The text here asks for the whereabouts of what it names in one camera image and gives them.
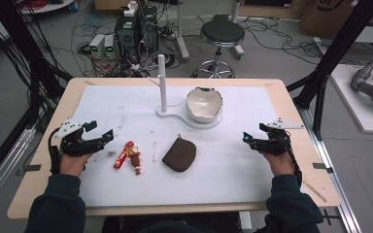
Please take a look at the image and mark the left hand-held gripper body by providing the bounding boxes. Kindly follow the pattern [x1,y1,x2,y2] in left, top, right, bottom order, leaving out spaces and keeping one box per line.
[52,117,106,158]

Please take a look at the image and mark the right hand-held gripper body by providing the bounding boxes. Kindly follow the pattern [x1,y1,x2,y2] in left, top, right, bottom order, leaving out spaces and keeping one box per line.
[252,117,305,157]

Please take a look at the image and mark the person's left hand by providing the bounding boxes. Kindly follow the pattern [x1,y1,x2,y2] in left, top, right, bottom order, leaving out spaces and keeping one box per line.
[59,150,94,178]

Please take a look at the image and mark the person's right hand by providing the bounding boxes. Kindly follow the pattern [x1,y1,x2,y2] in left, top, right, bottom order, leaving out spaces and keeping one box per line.
[261,150,296,178]

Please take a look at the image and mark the red candy bar packet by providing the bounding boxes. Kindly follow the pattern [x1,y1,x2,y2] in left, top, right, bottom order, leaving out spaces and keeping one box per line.
[113,140,136,170]

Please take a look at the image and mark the small brown wrapped candy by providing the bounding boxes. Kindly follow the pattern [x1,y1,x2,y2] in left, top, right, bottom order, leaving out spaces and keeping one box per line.
[127,147,143,177]

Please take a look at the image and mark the broken white bowl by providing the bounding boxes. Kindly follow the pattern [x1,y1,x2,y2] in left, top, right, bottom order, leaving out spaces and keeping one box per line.
[185,85,224,124]

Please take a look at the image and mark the white table mat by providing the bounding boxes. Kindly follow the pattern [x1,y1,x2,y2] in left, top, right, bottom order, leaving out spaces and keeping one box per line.
[77,83,279,209]

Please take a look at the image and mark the brown zip pouch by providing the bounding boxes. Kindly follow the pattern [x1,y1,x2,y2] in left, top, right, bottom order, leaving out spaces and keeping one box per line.
[161,137,198,174]

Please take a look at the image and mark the grey power supply unit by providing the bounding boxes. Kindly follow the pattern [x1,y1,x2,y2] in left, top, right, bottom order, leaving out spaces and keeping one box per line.
[103,34,118,60]
[88,33,107,60]

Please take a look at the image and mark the white platform board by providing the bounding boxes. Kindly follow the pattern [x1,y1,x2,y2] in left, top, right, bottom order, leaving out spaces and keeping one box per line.
[329,63,373,136]

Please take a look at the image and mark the black computer tower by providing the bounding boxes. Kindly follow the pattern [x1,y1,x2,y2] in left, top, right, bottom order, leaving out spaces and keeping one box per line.
[138,5,159,52]
[114,13,141,64]

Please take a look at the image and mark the black round stool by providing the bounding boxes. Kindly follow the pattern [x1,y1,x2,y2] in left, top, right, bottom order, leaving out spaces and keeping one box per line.
[191,19,246,80]

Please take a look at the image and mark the person's dark torso clothing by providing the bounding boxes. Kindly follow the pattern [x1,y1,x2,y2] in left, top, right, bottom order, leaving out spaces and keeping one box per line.
[101,212,267,233]

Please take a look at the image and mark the white power strip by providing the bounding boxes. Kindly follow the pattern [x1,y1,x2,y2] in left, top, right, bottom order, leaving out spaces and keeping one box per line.
[123,0,140,17]

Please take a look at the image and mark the white desk leg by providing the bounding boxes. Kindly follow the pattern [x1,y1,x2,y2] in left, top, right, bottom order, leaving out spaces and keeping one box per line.
[174,0,191,63]

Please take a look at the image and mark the cardboard box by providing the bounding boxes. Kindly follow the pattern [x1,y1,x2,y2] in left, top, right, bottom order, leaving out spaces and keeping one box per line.
[298,0,373,41]

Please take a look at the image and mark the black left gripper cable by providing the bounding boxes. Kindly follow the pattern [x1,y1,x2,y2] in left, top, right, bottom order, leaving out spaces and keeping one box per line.
[47,128,62,176]

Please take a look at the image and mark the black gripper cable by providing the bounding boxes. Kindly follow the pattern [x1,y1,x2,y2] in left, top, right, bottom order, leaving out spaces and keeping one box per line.
[284,135,304,188]
[47,128,62,176]

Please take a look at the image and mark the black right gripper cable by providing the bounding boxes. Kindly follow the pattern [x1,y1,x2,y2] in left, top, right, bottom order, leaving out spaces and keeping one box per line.
[284,135,304,188]

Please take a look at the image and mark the aluminium rail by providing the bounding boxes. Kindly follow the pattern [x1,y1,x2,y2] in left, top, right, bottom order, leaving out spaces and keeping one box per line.
[296,106,363,233]
[0,126,37,217]

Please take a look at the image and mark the white stand with post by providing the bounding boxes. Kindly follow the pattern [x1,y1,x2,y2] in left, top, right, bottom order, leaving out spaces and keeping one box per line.
[147,53,223,131]

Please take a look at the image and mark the black metal frame post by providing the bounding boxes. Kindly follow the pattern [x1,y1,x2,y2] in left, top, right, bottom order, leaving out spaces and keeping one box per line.
[286,0,373,141]
[0,0,74,130]

